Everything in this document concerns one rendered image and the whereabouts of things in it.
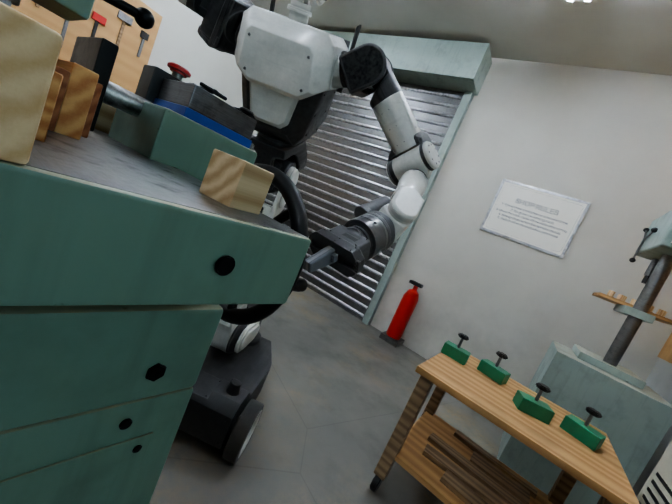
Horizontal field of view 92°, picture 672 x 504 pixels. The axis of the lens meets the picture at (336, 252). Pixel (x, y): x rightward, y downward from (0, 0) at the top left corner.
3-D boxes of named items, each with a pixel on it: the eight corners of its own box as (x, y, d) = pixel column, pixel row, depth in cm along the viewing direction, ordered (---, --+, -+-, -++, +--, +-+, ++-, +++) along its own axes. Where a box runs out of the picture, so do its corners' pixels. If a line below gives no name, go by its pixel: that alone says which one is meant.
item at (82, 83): (80, 140, 26) (100, 74, 26) (53, 132, 25) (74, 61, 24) (28, 106, 38) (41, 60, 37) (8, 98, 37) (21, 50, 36)
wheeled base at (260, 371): (193, 332, 173) (215, 276, 169) (281, 373, 169) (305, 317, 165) (90, 394, 110) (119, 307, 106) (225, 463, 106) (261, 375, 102)
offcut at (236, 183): (229, 207, 25) (246, 161, 24) (197, 191, 26) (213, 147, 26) (259, 215, 28) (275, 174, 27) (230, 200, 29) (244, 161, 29)
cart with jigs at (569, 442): (544, 538, 136) (620, 409, 128) (546, 670, 88) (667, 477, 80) (409, 431, 171) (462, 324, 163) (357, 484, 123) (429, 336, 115)
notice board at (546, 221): (562, 258, 249) (591, 203, 243) (562, 258, 247) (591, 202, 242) (479, 228, 280) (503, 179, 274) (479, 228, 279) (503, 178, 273)
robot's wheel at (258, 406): (226, 438, 99) (217, 469, 109) (240, 445, 99) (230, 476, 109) (256, 386, 117) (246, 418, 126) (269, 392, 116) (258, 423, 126)
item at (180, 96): (249, 149, 46) (263, 111, 45) (175, 112, 37) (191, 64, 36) (203, 132, 54) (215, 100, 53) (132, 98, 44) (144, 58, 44)
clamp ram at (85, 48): (152, 154, 38) (177, 80, 37) (76, 126, 32) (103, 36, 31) (124, 139, 44) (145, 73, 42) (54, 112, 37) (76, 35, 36)
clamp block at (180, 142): (238, 212, 47) (260, 154, 46) (141, 185, 36) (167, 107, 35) (190, 184, 56) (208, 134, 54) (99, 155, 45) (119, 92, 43)
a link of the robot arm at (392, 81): (376, 111, 96) (355, 67, 94) (404, 93, 93) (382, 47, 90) (369, 109, 86) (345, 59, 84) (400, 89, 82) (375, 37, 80)
